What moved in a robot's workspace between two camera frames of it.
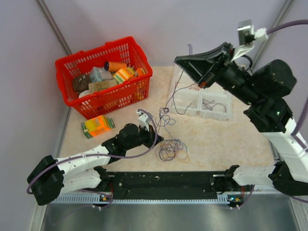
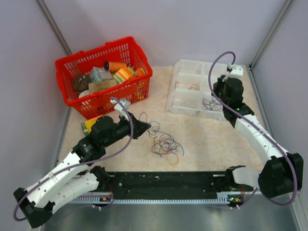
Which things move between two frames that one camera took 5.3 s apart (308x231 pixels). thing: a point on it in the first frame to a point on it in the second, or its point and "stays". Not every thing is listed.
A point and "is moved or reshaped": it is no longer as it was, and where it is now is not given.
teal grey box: x=98 y=74 stays
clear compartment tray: x=187 y=98 stays
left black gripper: x=151 y=137 to x=139 y=127
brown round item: x=81 y=83 stays
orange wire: x=186 y=86 is moved or reshaped
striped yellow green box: x=124 y=74 stays
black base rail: x=167 y=185 stays
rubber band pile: x=168 y=149 is moved or reshaped
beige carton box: x=97 y=86 stays
